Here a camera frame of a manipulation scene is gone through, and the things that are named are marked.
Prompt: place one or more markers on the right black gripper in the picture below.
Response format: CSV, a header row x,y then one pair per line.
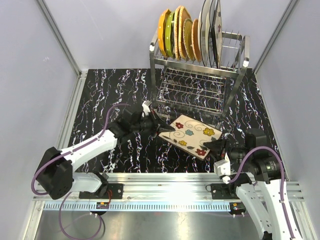
x,y
220,146

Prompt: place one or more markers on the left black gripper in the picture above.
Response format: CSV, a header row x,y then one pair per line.
x,y
159,125

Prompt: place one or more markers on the floral square ceramic plate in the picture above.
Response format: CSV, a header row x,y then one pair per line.
x,y
190,136

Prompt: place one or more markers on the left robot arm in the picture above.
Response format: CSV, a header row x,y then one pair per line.
x,y
57,175

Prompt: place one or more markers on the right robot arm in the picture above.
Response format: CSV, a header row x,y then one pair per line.
x,y
255,174

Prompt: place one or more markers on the steel two-tier dish rack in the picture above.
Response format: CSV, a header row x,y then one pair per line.
x,y
191,86

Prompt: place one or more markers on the black marble pattern mat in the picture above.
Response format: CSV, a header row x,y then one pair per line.
x,y
105,88

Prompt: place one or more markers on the green dotted plate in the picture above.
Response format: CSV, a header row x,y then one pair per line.
x,y
169,36

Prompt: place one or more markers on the orange wicker plate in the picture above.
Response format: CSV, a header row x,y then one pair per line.
x,y
194,41

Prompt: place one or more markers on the orange octagonal plate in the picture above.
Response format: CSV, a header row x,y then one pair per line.
x,y
161,31

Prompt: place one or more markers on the green centre wicker plate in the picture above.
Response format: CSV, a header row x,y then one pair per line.
x,y
187,38

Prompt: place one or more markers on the large woven wicker plate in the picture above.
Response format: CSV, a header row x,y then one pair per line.
x,y
181,15

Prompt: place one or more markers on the white black-rimmed square plate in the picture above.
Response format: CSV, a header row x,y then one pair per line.
x,y
203,31

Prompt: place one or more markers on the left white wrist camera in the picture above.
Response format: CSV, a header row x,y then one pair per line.
x,y
146,108

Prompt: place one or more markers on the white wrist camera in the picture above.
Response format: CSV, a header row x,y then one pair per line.
x,y
146,108
222,168

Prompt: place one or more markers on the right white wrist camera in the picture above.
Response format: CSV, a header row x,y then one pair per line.
x,y
222,168

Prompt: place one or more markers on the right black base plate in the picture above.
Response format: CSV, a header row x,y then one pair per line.
x,y
223,191

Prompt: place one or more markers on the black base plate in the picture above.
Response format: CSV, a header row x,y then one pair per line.
x,y
114,191
223,191

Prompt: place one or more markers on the aluminium mounting rail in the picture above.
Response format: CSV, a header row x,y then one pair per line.
x,y
150,192

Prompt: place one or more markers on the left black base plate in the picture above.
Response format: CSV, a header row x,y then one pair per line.
x,y
114,191

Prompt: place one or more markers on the left aluminium frame post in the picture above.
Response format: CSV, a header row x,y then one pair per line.
x,y
43,7

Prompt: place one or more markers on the aluminium frame post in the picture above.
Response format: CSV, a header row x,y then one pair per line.
x,y
43,7
278,29

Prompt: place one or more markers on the right aluminium frame post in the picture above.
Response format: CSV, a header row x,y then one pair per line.
x,y
278,29

